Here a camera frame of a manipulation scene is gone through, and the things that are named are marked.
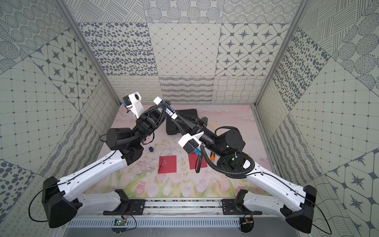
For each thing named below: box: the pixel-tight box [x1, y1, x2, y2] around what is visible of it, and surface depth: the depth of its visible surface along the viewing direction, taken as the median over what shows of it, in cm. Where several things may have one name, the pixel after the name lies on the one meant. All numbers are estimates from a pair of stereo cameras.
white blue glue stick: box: [152, 96, 179, 120], surface depth 47 cm
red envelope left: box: [157, 155, 177, 174], surface depth 91 cm
